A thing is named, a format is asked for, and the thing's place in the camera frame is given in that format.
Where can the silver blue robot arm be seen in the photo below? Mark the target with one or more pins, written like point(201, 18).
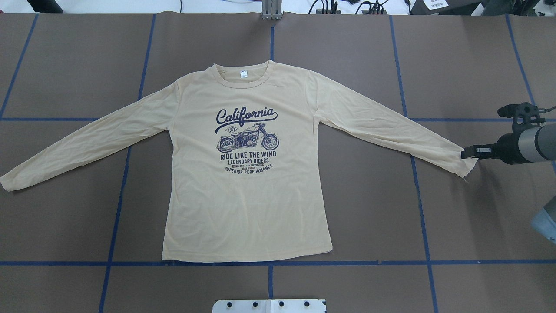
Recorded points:
point(536, 144)

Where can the beige long-sleeve printed shirt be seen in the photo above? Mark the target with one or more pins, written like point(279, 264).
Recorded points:
point(245, 179)

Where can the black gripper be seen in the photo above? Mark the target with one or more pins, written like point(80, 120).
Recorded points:
point(508, 149)

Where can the aluminium frame post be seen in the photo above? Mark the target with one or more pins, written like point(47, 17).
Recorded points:
point(271, 9)

